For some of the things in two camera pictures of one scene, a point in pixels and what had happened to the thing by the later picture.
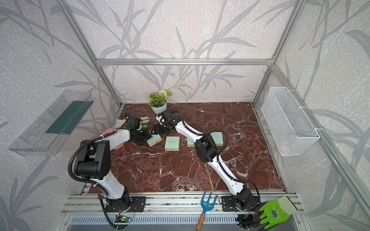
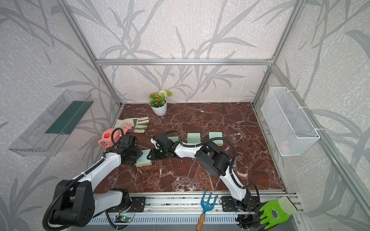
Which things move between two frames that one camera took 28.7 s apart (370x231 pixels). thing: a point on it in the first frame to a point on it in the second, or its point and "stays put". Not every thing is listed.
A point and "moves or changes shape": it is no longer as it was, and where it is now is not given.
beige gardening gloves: (144, 121) stays put
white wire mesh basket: (291, 130) stays put
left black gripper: (148, 135) to (139, 153)
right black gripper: (164, 133) to (151, 156)
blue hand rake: (206, 206) stays put
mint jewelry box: (155, 139) moves or changes shape
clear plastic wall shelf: (46, 136) stays put
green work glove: (276, 212) stays put
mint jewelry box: (218, 138) stays put
